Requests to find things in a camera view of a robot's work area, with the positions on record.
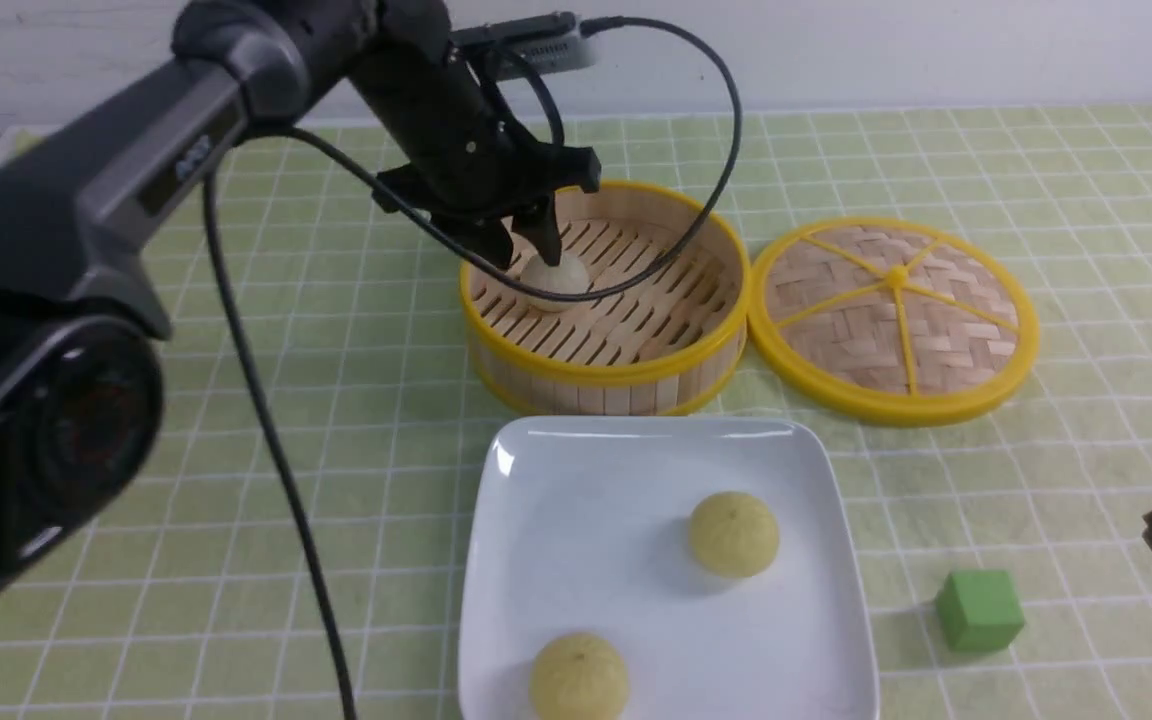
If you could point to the white steamed bun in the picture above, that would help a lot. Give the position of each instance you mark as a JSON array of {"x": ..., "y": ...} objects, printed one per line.
[{"x": 569, "y": 277}]

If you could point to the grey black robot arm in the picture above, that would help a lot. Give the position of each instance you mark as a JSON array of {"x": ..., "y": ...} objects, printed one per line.
[{"x": 81, "y": 392}]

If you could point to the yellow steamed bun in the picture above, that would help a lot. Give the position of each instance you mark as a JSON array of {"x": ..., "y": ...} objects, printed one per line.
[
  {"x": 578, "y": 676},
  {"x": 733, "y": 535}
]

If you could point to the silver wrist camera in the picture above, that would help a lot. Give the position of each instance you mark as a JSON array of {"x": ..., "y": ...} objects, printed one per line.
[{"x": 550, "y": 43}]

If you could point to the bamboo steamer basket yellow rim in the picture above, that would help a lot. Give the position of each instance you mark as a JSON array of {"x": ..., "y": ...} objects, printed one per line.
[{"x": 665, "y": 347}]

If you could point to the yellow steamed bun front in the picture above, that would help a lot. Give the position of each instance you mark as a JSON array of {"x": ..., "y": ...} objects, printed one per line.
[{"x": 578, "y": 676}]

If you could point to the green checked tablecloth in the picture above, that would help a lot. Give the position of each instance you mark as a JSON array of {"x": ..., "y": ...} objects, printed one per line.
[{"x": 187, "y": 599}]

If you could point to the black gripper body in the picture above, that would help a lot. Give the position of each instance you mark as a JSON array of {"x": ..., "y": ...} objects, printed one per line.
[{"x": 468, "y": 157}]

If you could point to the woven bamboo steamer lid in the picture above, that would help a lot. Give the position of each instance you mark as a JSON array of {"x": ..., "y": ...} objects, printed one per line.
[{"x": 892, "y": 323}]

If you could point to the white square plate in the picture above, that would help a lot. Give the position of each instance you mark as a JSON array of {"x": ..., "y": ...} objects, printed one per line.
[{"x": 581, "y": 526}]

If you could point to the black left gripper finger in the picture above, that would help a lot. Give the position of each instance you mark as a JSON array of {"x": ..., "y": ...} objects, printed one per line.
[{"x": 536, "y": 222}]

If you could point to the green cube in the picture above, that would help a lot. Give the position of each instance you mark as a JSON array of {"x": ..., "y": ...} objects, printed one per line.
[{"x": 979, "y": 610}]

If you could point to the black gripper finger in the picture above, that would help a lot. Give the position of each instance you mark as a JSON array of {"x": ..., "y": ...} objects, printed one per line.
[{"x": 489, "y": 241}]

